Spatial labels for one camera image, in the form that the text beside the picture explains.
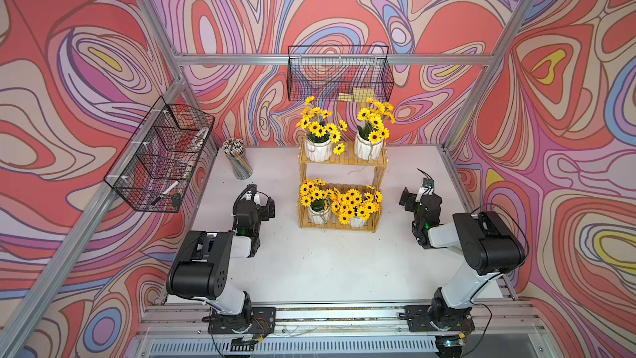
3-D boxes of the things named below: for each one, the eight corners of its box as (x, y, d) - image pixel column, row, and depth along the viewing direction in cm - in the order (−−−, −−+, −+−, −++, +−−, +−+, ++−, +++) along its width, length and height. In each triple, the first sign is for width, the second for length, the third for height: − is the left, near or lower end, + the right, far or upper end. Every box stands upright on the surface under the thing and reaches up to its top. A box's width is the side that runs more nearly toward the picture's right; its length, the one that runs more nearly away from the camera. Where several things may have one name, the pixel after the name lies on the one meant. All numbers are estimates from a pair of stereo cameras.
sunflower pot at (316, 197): (298, 217, 96) (294, 192, 83) (308, 200, 101) (307, 174, 88) (323, 228, 93) (324, 205, 80) (333, 211, 98) (335, 185, 85)
